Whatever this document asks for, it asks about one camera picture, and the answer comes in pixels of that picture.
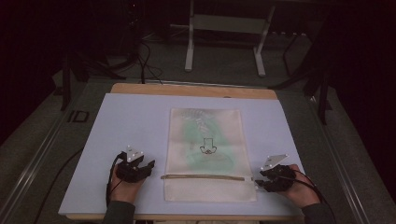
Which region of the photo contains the green garment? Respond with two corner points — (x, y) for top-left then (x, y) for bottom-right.
(181, 119), (239, 172)

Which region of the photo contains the right hand-held gripper cable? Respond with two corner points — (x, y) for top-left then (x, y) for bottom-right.
(290, 169), (338, 224)

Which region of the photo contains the light blue table mat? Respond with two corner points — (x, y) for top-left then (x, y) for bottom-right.
(57, 92), (305, 217)

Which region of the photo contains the person's right hand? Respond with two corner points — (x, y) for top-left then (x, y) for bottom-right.
(277, 163), (322, 209)

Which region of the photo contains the white mesh zipper laundry bag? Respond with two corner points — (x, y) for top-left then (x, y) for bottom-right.
(163, 107), (258, 203)

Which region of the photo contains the black cable bundle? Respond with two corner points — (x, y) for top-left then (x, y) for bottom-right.
(124, 3), (163, 85)

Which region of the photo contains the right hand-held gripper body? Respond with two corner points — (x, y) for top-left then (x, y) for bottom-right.
(259, 153), (297, 192)

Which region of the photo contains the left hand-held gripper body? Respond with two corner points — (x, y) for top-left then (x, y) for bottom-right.
(116, 145), (150, 184)

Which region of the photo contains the person's left hand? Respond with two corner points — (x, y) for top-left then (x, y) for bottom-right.
(109, 162), (146, 205)

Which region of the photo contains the black floor cable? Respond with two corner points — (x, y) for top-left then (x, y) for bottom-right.
(32, 147), (85, 224)

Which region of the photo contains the white metal stand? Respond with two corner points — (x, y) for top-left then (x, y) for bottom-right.
(184, 0), (276, 78)

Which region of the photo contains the hand-held gripper cable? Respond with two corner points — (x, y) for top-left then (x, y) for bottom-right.
(290, 169), (338, 224)
(105, 153), (126, 207)

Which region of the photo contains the left hand-held gripper cable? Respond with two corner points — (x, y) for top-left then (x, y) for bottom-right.
(105, 153), (126, 207)

